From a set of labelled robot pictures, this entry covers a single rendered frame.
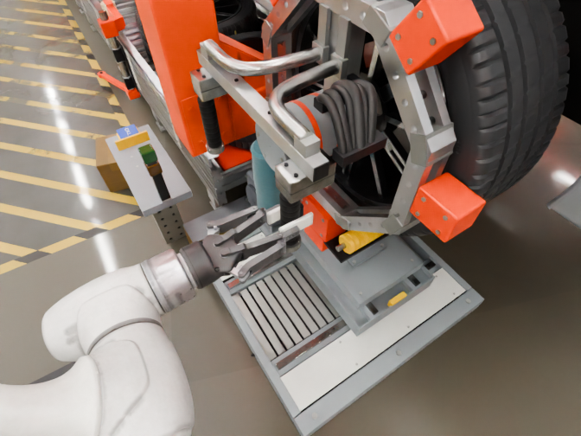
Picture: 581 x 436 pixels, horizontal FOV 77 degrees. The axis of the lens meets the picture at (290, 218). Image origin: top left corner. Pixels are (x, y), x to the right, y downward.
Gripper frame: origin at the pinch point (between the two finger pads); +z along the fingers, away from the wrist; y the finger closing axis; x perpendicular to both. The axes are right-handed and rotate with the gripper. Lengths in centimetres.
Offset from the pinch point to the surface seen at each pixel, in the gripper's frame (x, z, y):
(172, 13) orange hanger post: 14, 5, -60
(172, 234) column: -78, -15, -73
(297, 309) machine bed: -77, 12, -13
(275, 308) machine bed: -77, 5, -18
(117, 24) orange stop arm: -35, 10, -184
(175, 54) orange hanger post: 4, 3, -60
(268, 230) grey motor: -74, 20, -49
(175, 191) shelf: -38, -10, -56
